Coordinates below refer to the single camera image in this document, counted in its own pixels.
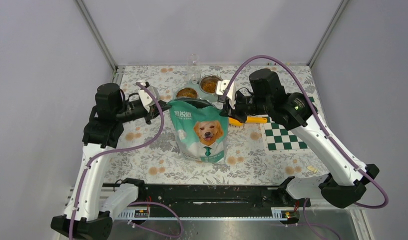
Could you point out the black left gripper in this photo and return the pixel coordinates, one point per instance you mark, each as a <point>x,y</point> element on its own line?
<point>163,105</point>

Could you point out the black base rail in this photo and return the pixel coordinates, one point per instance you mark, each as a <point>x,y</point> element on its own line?
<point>221,201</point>

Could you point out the orange plastic scoop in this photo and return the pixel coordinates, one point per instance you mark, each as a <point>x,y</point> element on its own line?
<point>250,120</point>

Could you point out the green pet food bag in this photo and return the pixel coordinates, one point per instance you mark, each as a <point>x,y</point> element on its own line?
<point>200,130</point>

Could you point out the steel bowl with kibble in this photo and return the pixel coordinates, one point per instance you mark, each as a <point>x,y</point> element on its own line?
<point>208,84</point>

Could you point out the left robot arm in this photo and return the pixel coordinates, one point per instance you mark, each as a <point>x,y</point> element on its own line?
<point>85,216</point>

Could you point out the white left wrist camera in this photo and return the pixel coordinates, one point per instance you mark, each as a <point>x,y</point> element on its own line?
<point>148,95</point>

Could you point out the clear water bottle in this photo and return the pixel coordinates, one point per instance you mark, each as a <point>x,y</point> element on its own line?
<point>193,68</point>

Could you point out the mint green double bowl stand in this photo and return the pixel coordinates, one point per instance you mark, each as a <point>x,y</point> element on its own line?
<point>201,95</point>

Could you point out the floral patterned table mat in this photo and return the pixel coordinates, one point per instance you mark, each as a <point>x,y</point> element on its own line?
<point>247,162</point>

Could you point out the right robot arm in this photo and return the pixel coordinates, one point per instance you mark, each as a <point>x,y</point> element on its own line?
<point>347,177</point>

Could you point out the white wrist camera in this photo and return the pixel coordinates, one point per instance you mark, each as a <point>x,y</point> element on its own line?
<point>225,94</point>
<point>148,95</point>

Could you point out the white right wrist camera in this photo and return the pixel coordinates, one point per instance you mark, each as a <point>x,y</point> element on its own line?
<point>225,94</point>

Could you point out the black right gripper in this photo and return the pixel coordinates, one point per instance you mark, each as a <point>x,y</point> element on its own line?
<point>235,113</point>

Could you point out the green white checkerboard mat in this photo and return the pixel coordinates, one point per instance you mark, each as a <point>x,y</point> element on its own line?
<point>277,140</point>

